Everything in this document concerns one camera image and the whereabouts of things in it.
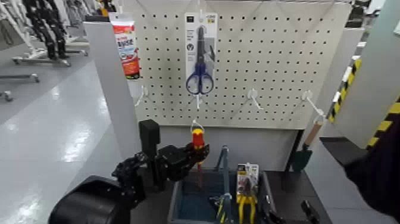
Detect red white glue tube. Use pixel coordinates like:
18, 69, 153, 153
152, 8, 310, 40
109, 13, 142, 81

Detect grey rack lower panel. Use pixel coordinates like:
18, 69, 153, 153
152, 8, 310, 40
156, 125, 300, 172

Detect blue scissors on card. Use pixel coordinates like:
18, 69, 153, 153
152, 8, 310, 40
185, 12, 219, 96

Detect yellow pliers on card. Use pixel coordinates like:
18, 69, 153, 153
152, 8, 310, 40
235, 162, 260, 224

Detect white pegboard panel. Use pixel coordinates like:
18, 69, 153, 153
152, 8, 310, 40
123, 0, 353, 130

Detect yellow machine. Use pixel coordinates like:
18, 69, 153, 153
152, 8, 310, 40
96, 0, 117, 17

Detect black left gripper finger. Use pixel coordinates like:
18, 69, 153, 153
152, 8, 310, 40
186, 156, 207, 167
184, 142, 211, 159

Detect black humanoid robot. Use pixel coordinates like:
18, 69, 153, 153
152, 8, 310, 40
22, 0, 69, 61

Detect yellow black hazard tape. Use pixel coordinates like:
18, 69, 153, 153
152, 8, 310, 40
366, 99, 400, 148
327, 58, 363, 123

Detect blue grey plastic crate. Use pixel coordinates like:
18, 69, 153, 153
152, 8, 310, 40
168, 166, 278, 224

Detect yellow black striped tool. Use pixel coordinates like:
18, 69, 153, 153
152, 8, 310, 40
215, 195, 227, 224

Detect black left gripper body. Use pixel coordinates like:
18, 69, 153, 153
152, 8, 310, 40
155, 144, 190, 183

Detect white robot on stand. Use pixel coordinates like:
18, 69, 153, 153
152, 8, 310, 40
0, 0, 42, 60

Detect grey wheeled stand base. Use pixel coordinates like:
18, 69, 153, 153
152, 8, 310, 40
0, 73, 40, 83
11, 55, 72, 67

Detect grey rack side panel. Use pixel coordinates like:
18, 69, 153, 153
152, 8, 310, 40
83, 20, 148, 163

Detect red yellow screwdriver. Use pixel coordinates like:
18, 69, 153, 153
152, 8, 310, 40
190, 119, 207, 189

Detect grey crate carry handle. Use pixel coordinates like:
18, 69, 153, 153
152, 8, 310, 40
215, 145, 234, 224

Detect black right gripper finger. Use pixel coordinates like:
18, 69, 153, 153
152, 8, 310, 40
265, 195, 286, 224
300, 200, 321, 224

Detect wooden handled garden trowel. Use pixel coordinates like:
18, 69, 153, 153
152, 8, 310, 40
290, 116, 326, 173

